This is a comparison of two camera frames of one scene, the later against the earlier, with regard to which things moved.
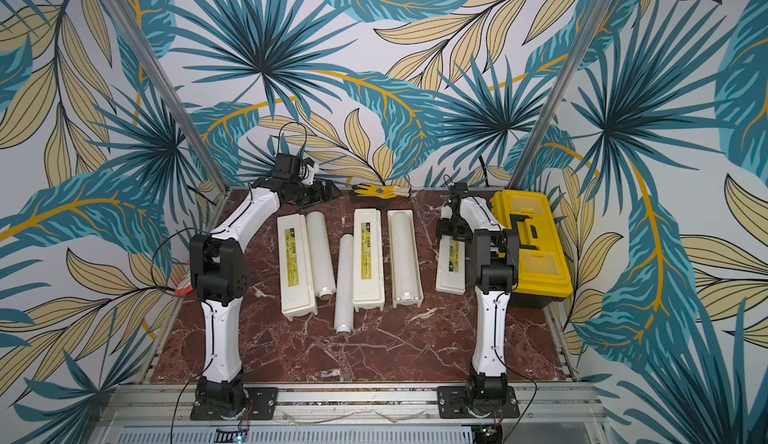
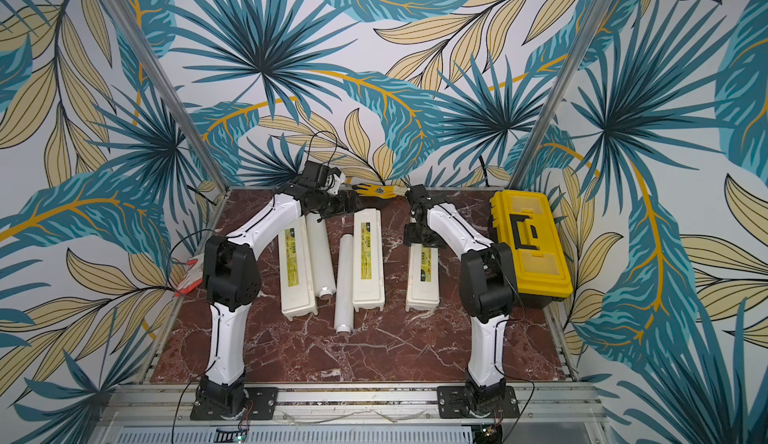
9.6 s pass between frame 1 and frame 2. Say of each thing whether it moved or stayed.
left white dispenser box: stayed
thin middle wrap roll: stayed
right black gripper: moved
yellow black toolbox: stayed
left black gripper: moved
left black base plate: stayed
